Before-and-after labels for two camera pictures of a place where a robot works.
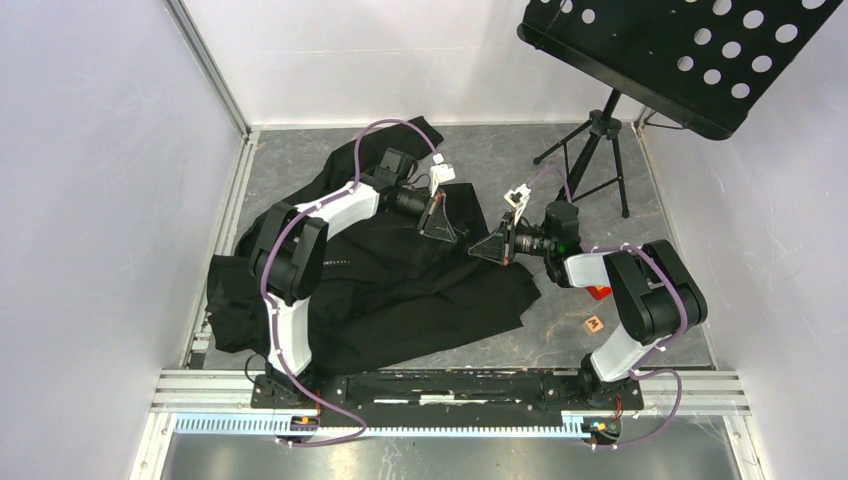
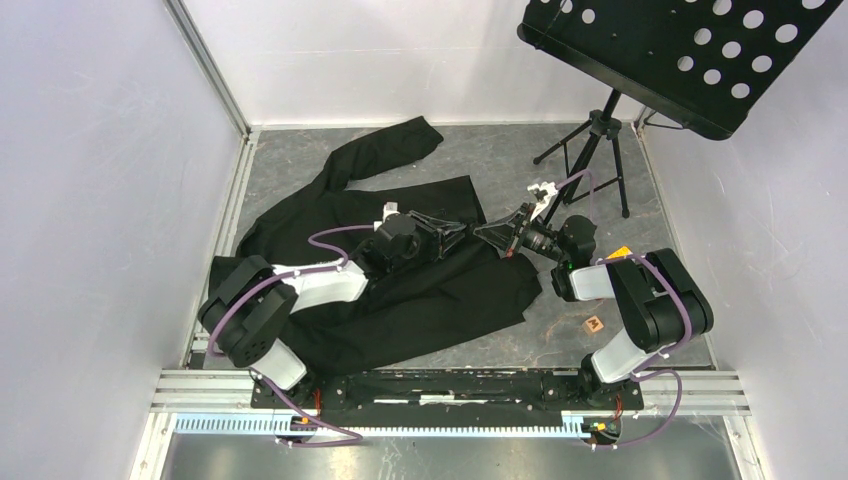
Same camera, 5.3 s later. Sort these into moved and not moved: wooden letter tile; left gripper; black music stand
Moved: left gripper
Not moved: wooden letter tile; black music stand
